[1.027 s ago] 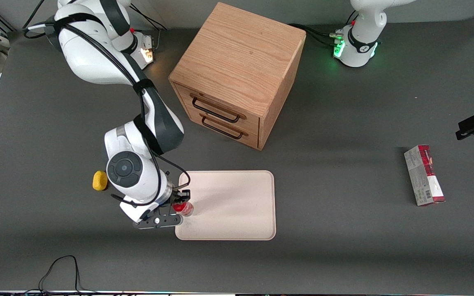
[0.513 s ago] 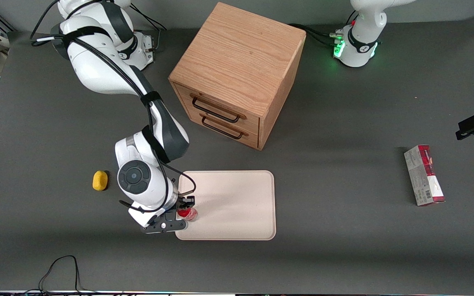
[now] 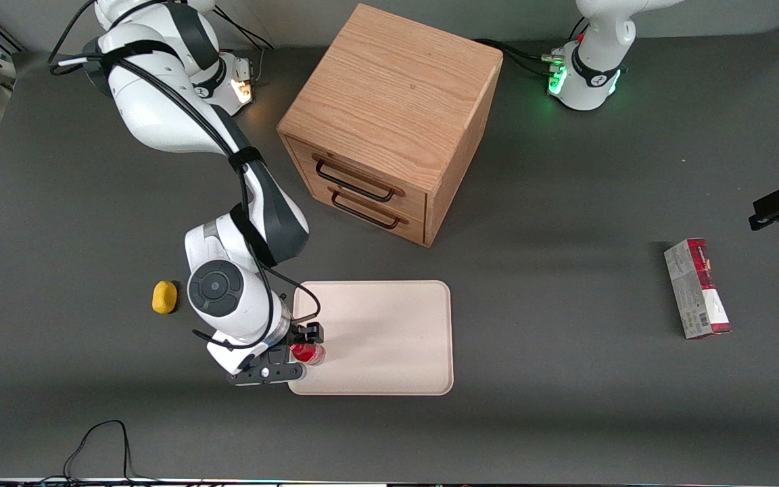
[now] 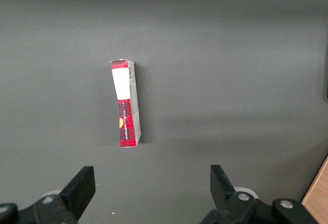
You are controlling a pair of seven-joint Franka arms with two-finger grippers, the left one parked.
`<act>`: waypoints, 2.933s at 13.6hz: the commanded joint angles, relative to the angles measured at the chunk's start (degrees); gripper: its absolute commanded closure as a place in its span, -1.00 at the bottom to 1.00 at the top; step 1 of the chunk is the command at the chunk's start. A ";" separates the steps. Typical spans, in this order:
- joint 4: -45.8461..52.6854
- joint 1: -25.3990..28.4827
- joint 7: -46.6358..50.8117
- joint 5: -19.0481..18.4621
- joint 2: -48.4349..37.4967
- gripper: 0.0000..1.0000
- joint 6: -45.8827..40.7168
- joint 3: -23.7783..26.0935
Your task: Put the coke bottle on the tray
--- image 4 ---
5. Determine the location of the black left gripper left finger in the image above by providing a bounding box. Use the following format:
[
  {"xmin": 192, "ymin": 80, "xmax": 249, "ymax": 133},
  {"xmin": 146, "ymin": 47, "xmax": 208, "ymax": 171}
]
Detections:
[{"xmin": 32, "ymin": 166, "xmax": 96, "ymax": 224}]

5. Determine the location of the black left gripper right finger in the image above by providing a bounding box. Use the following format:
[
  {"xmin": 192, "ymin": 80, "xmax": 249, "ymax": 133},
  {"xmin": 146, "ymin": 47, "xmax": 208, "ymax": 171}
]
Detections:
[{"xmin": 199, "ymin": 165, "xmax": 260, "ymax": 224}]

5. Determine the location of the red and grey carton box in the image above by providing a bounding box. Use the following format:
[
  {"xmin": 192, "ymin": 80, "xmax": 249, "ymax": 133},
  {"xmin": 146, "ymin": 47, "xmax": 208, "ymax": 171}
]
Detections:
[{"xmin": 110, "ymin": 58, "xmax": 142, "ymax": 149}]

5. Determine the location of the wooden drawer cabinet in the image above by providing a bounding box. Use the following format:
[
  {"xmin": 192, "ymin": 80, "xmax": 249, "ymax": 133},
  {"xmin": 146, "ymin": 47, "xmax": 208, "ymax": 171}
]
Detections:
[{"xmin": 301, "ymin": 154, "xmax": 328, "ymax": 224}]

